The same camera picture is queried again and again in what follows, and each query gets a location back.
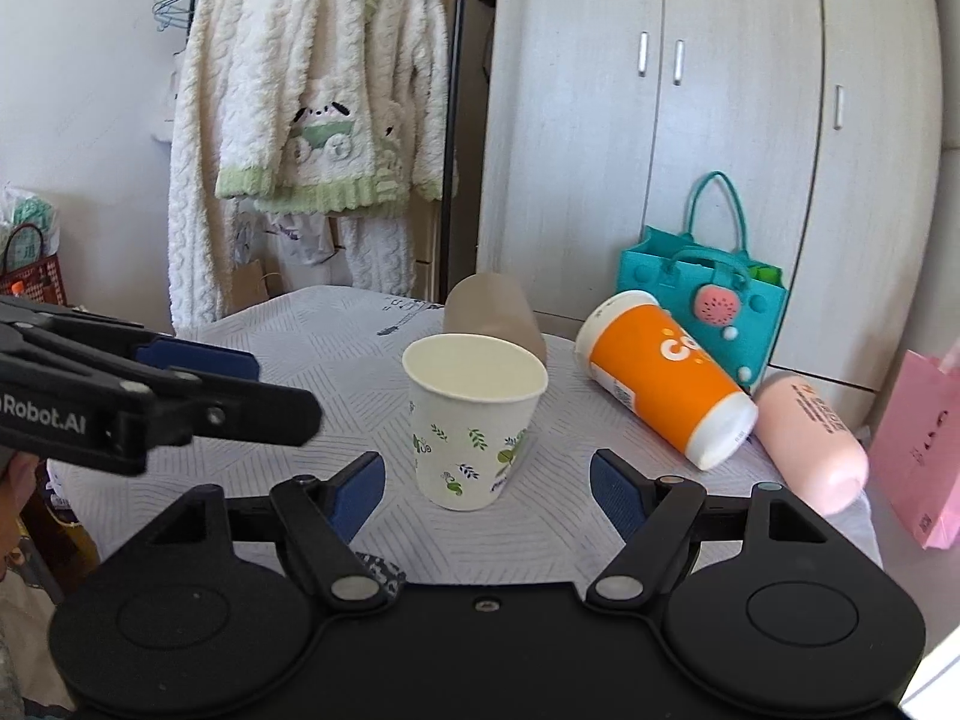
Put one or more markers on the brown kraft paper bag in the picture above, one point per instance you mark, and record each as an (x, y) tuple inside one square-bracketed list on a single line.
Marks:
[(255, 285)]

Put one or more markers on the orange cup with white lid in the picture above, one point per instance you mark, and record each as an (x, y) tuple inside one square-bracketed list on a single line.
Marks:
[(660, 379)]

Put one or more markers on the white fluffy robe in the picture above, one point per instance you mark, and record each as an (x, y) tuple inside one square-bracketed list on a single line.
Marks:
[(202, 202)]

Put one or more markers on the white plastic bag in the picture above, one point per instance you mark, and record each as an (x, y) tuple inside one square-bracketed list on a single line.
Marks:
[(26, 210)]

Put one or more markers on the pink paper bag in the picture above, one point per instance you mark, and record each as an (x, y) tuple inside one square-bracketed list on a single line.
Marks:
[(915, 450)]

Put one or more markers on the white leaf-print paper cup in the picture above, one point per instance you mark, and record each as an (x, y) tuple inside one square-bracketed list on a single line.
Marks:
[(465, 450)]

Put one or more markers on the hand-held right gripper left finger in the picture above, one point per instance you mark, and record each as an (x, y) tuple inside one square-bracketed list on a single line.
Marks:
[(358, 499)]

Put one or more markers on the teal felt bag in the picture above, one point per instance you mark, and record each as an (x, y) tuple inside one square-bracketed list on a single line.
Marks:
[(754, 315)]

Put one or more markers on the brown paper cup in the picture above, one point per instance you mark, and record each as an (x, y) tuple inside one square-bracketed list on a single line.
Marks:
[(487, 307)]

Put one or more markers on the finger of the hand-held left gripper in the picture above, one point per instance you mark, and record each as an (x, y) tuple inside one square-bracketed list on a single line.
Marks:
[(202, 360), (255, 412)]

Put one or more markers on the grey patterned tablecloth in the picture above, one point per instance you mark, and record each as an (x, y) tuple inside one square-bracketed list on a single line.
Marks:
[(300, 337)]

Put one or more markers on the red woven basket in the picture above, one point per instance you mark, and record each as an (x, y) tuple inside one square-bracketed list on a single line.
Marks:
[(30, 277)]

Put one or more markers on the white cardigan with green trim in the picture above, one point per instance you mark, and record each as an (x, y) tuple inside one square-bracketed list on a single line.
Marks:
[(330, 52)]

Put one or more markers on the black clothes rack pole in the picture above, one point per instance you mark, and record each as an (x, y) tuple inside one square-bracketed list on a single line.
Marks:
[(454, 127)]

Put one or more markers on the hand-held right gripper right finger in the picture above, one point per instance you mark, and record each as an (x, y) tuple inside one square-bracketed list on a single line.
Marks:
[(615, 499)]

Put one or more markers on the pink bottle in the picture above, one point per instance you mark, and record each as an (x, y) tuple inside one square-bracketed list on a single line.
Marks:
[(810, 442)]

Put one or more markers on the white wardrobe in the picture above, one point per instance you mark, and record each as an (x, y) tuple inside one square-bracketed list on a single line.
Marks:
[(585, 127)]

